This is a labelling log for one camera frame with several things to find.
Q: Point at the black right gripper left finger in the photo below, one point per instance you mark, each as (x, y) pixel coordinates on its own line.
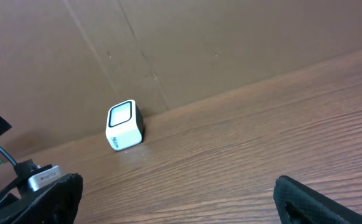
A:
(56, 202)

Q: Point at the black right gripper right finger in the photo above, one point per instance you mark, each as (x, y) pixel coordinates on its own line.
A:
(297, 203)

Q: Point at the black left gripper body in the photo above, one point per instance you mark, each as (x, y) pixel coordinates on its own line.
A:
(25, 171)

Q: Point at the white barcode scanner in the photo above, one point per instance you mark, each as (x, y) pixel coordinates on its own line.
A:
(125, 126)

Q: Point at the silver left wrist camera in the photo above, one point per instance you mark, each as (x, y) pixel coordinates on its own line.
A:
(44, 178)

